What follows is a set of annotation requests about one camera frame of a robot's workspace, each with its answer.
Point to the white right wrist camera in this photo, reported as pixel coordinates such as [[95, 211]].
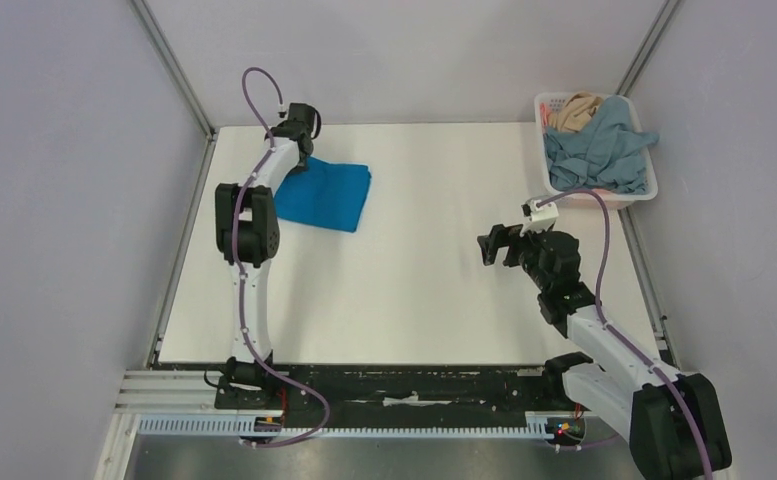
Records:
[[539, 215]]

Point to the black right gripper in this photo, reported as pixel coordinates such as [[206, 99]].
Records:
[[513, 246]]

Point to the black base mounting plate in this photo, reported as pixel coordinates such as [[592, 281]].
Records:
[[397, 413]]

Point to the aluminium frame rail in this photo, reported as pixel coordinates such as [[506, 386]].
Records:
[[496, 387]]

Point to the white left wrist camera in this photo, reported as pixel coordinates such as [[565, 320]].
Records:
[[280, 112]]

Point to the grey-blue t-shirt in basket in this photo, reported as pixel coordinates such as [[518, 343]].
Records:
[[630, 167]]

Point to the beige t-shirt in basket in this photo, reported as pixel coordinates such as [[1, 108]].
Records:
[[576, 112]]

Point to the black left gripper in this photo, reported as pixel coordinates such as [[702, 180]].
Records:
[[302, 165]]

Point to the white plastic laundry basket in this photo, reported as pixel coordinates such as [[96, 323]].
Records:
[[554, 100]]

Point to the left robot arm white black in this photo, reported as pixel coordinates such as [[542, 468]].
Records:
[[247, 234]]

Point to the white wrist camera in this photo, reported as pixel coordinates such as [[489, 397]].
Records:
[[539, 215], [280, 112]]

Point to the blue t-shirt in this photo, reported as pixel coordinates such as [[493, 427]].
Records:
[[326, 195]]

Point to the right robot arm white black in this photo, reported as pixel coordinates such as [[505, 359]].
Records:
[[671, 421]]

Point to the white slotted cable duct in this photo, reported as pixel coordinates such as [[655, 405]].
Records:
[[242, 425]]

